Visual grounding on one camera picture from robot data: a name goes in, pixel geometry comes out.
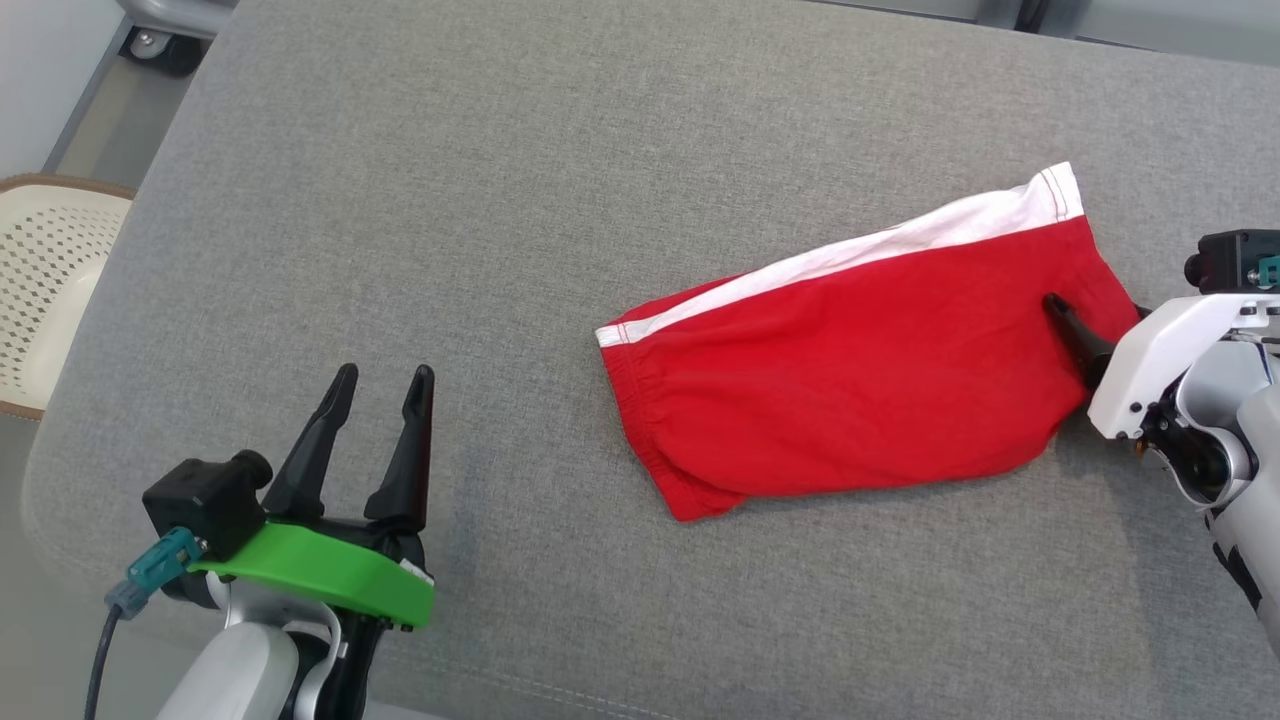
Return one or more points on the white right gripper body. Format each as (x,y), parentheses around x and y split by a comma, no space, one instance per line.
(1150,360)

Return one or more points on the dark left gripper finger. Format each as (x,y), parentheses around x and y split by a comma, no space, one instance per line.
(410,460)
(315,450)

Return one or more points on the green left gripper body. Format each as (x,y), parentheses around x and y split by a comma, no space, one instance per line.
(340,575)

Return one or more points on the red shorts with white stripe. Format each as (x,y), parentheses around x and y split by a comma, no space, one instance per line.
(850,380)

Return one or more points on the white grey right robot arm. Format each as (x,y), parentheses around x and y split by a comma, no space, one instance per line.
(1250,480)

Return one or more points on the cream perforated laundry basket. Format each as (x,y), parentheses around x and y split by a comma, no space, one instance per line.
(50,290)

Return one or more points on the black caster wheel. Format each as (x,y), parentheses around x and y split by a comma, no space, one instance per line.
(165,52)

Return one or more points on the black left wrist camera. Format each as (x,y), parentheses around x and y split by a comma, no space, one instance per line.
(205,500)

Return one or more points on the grey partition post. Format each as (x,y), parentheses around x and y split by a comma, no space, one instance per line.
(1035,12)

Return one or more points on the grey metal cart frame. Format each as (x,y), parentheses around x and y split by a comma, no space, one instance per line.
(180,12)

